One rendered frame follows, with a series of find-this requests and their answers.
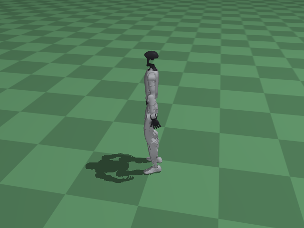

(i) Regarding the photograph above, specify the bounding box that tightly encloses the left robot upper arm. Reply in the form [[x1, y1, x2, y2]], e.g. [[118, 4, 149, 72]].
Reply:
[[147, 73, 156, 99]]

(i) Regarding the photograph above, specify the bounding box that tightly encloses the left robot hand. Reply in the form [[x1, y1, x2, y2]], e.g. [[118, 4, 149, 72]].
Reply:
[[150, 114, 161, 129]]

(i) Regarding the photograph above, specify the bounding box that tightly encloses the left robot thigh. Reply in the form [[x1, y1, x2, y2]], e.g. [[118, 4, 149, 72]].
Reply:
[[144, 113, 158, 146]]

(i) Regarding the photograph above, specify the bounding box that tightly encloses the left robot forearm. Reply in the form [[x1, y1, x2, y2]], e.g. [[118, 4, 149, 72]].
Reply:
[[148, 95, 156, 119]]

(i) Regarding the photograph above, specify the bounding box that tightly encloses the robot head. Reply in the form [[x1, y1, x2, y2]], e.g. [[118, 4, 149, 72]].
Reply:
[[144, 51, 159, 71]]

